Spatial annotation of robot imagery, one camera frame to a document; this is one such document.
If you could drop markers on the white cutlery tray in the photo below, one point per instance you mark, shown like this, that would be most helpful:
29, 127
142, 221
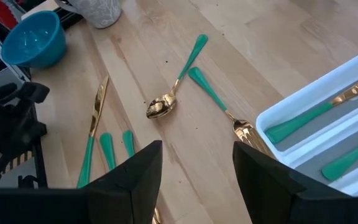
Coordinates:
322, 84

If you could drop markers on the blue bowl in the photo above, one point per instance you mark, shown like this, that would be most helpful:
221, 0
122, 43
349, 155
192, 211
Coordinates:
33, 40

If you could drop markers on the grey patterned mug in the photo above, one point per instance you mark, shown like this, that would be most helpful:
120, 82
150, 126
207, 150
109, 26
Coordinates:
101, 12

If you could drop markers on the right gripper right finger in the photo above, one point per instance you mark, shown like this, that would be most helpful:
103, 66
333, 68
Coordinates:
291, 205

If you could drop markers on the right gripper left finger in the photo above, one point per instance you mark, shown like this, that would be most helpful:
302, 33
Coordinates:
120, 202

